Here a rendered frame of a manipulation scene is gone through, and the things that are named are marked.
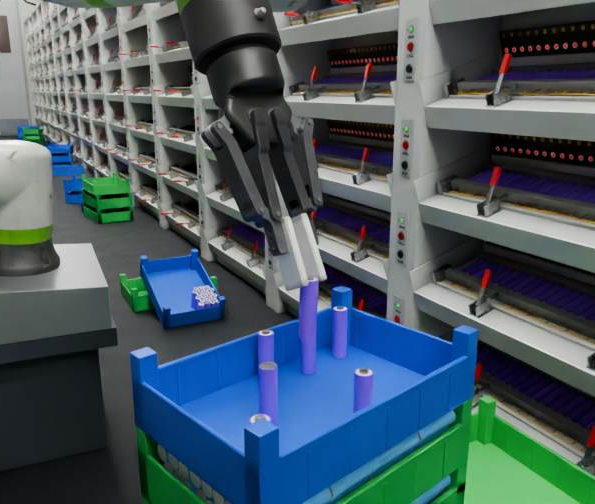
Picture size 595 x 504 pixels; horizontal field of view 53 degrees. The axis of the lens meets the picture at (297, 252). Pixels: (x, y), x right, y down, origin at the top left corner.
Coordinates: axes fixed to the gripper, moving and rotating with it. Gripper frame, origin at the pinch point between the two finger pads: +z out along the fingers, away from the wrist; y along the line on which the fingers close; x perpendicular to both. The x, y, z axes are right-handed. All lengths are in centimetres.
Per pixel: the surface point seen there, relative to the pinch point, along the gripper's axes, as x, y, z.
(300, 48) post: -78, -91, -66
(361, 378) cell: 3.9, 0.2, 13.3
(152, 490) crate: -14.2, 15.0, 18.7
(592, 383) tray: -3, -54, 31
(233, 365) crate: -12.7, 2.9, 9.7
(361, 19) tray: -38, -71, -52
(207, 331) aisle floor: -118, -57, 8
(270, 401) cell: -3.1, 5.9, 13.2
